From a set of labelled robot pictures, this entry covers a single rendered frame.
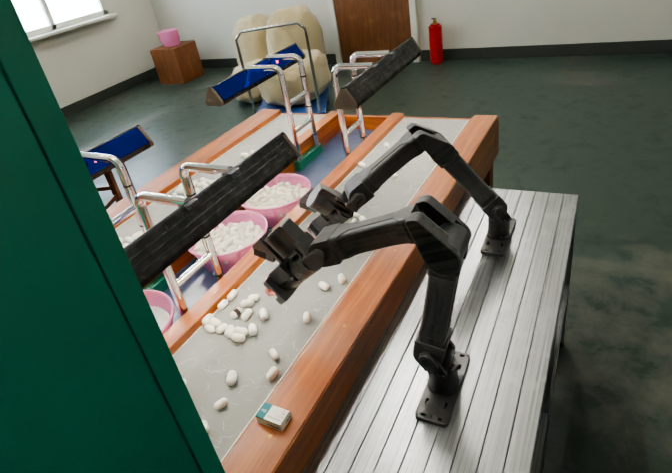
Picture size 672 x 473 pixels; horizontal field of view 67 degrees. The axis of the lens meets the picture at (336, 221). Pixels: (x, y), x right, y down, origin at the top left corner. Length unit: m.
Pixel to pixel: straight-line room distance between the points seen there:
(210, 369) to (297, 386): 0.24
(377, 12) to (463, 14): 0.95
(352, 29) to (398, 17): 0.59
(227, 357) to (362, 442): 0.37
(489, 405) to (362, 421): 0.27
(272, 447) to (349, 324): 0.34
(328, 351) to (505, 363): 0.40
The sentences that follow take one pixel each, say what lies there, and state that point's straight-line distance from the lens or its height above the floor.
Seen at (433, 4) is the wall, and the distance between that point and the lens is 5.98.
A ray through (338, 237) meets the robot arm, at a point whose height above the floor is 1.06.
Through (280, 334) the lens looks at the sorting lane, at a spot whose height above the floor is 0.74.
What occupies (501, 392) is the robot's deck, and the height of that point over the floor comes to 0.67.
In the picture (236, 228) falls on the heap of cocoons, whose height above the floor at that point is 0.74.
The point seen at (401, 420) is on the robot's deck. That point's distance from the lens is 1.15.
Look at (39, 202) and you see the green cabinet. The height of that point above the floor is 1.42.
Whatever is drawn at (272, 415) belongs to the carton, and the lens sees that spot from 1.06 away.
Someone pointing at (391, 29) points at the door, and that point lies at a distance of 6.14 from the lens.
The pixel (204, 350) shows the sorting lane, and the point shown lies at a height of 0.74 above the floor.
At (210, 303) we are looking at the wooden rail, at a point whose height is 0.77.
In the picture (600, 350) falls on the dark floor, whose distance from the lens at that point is 2.27.
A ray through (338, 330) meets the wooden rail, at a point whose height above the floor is 0.76.
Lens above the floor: 1.59
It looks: 31 degrees down
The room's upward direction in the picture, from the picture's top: 10 degrees counter-clockwise
